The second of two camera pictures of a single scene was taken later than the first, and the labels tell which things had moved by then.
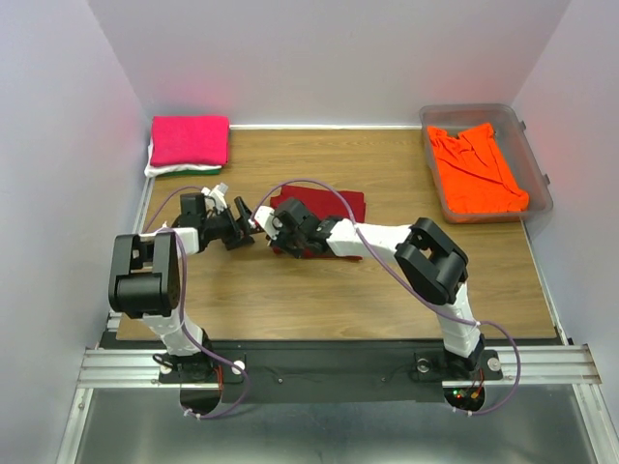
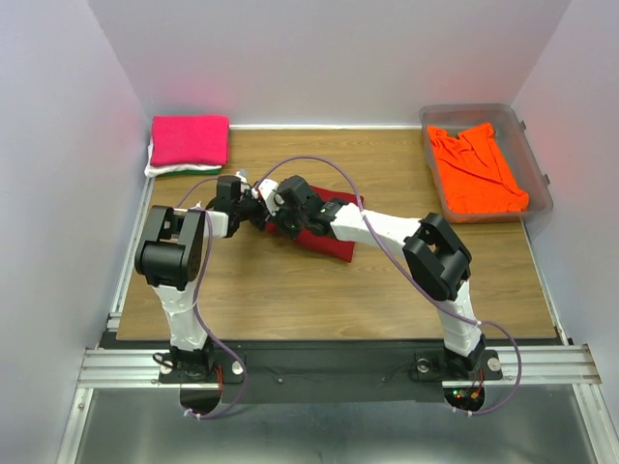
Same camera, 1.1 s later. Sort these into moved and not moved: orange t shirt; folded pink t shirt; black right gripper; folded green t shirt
Moved: black right gripper
Not moved: folded green t shirt; orange t shirt; folded pink t shirt
